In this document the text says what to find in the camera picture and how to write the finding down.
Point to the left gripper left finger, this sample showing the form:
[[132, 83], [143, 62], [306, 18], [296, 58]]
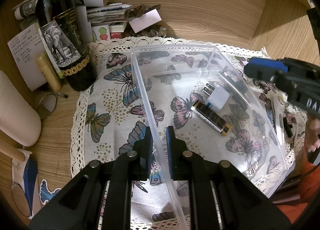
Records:
[[100, 194]]

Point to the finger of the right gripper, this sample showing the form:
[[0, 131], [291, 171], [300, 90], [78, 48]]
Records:
[[267, 70]]

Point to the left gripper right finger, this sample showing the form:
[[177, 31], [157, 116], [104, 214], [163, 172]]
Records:
[[220, 197]]

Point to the white wall charger plug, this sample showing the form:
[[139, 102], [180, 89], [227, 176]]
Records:
[[217, 97]]

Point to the black gold battery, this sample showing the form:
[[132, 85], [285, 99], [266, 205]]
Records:
[[211, 117]]

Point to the clear plastic storage box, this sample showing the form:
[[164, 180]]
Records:
[[193, 93]]

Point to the person's hand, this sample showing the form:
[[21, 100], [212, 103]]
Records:
[[312, 131]]

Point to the butterfly lace table cloth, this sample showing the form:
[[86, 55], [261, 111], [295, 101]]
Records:
[[109, 119]]

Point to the orange sleeve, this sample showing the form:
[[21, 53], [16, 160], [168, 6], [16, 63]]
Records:
[[307, 189]]

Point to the cream pink mug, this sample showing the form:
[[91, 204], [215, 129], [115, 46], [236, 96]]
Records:
[[19, 121]]

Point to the glass jar of coins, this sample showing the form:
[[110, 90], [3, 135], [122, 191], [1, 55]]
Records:
[[156, 30]]

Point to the white small card box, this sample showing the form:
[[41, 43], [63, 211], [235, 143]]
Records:
[[146, 20]]

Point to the yellow lip balm tube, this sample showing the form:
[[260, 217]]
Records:
[[49, 73]]

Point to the white handwritten note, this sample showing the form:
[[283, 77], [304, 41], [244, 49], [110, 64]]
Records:
[[25, 47]]

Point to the stack of magazines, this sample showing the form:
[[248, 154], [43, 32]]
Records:
[[95, 12]]

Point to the dark wine bottle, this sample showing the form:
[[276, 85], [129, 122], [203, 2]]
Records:
[[80, 74]]

